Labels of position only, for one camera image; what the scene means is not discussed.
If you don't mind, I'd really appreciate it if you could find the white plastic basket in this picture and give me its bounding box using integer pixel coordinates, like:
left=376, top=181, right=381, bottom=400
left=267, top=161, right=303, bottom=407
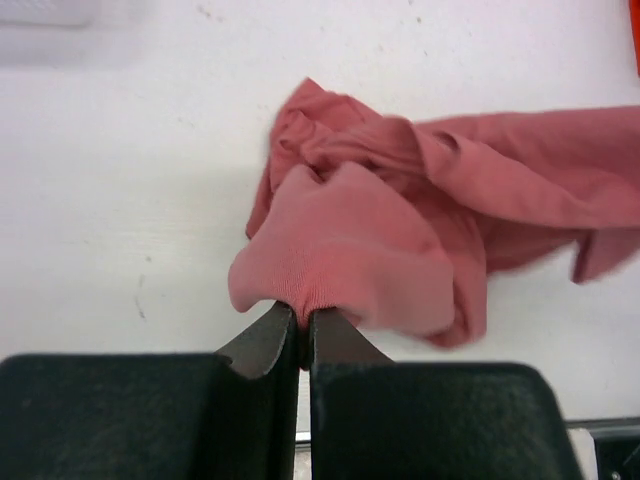
left=1, top=0, right=99, bottom=27

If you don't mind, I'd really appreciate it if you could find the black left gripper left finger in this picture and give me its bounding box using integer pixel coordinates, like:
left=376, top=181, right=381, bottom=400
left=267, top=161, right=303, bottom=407
left=1, top=303, right=299, bottom=479

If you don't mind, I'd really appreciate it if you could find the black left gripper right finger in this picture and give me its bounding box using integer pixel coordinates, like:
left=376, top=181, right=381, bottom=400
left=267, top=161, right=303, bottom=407
left=309, top=309, right=581, bottom=479

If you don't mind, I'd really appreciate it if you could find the pink t shirt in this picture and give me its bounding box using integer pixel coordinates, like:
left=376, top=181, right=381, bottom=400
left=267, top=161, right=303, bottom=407
left=228, top=79, right=639, bottom=348

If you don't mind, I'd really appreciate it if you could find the folded orange t shirt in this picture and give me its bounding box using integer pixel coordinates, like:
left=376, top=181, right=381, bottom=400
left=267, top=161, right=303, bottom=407
left=628, top=0, right=640, bottom=75

